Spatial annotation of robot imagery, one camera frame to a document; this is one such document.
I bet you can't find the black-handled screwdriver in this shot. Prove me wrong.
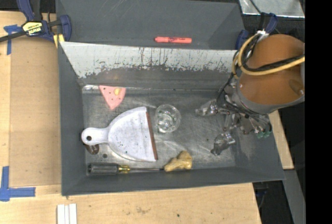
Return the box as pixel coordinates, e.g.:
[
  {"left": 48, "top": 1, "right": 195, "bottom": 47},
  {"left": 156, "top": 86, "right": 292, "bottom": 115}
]
[{"left": 87, "top": 162, "right": 167, "bottom": 176}]

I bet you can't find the orange marker pen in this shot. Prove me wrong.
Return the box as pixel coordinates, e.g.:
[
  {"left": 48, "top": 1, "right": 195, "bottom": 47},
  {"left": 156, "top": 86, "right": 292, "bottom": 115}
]
[{"left": 154, "top": 36, "right": 192, "bottom": 45}]

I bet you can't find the clear glass cup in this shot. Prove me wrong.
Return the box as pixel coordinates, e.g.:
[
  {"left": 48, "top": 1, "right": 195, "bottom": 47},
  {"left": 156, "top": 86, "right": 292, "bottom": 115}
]
[{"left": 155, "top": 104, "right": 182, "bottom": 134}]

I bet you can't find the grey metal bin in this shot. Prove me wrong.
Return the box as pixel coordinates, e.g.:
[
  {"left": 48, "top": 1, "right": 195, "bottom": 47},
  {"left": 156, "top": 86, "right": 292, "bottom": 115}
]
[{"left": 54, "top": 0, "right": 286, "bottom": 197}]

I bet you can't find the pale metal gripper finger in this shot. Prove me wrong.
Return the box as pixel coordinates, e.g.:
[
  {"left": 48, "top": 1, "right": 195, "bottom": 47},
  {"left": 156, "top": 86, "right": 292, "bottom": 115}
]
[
  {"left": 210, "top": 132, "right": 237, "bottom": 156},
  {"left": 195, "top": 100, "right": 220, "bottom": 117}
]

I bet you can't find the white dustpan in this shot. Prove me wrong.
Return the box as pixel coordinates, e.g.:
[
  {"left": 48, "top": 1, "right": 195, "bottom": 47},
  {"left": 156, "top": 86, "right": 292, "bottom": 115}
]
[{"left": 81, "top": 106, "right": 159, "bottom": 163}]

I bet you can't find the pink triangular cheese toy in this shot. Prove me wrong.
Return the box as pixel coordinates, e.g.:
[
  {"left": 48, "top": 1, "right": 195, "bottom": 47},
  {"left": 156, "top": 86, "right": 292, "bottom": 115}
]
[{"left": 98, "top": 85, "right": 127, "bottom": 111}]

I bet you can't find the tan ginger root toy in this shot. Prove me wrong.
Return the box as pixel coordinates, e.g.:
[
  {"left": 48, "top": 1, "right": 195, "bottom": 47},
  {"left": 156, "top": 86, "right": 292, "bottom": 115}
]
[{"left": 163, "top": 150, "right": 193, "bottom": 173}]

